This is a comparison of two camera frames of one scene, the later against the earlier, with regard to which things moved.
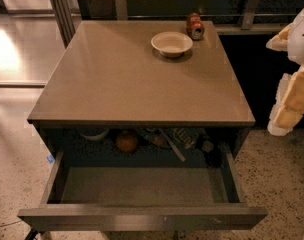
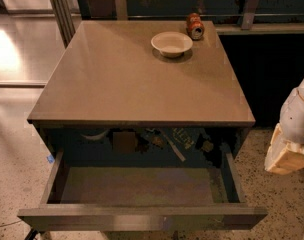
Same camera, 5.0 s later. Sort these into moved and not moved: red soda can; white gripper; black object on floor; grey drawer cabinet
Moved: white gripper
Not moved: red soda can; grey drawer cabinet; black object on floor
